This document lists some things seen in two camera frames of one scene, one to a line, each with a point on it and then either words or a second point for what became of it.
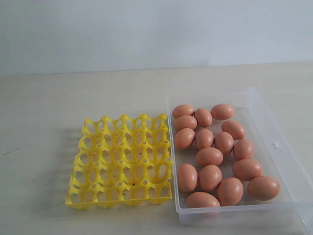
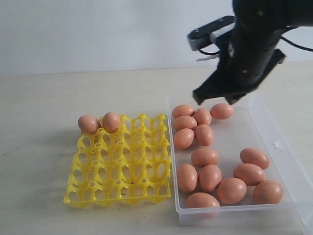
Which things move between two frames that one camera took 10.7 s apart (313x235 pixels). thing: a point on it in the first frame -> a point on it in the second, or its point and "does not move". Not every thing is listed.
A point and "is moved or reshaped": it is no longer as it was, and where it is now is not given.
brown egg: [230, 191] does not move
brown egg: [203, 117] does not move
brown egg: [224, 142] -> [111, 122]
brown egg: [222, 112] does not move
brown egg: [207, 155] is moved or reshaped
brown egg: [210, 177] does not move
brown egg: [243, 149] -> [250, 155]
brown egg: [182, 110] does not move
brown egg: [263, 188] is moved or reshaped
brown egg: [202, 199] does not move
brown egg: [187, 177] does not move
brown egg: [236, 129] -> [89, 124]
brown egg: [185, 137] does not move
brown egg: [245, 169] is moved or reshaped
